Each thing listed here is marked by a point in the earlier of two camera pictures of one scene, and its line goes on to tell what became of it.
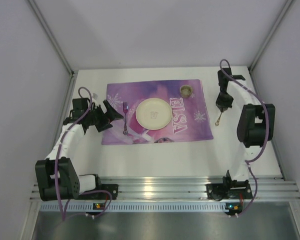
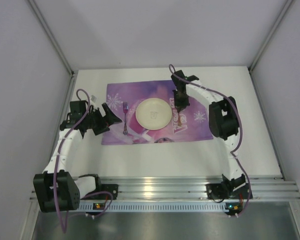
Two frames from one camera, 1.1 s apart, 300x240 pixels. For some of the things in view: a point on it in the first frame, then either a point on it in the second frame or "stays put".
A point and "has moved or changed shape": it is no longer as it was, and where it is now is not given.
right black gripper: [223, 104] → [180, 105]
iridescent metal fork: [126, 109] stays put
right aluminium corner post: [271, 32] stays put
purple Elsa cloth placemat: [189, 120] stays put
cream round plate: [153, 114] stays put
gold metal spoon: [217, 122] has moved or changed shape
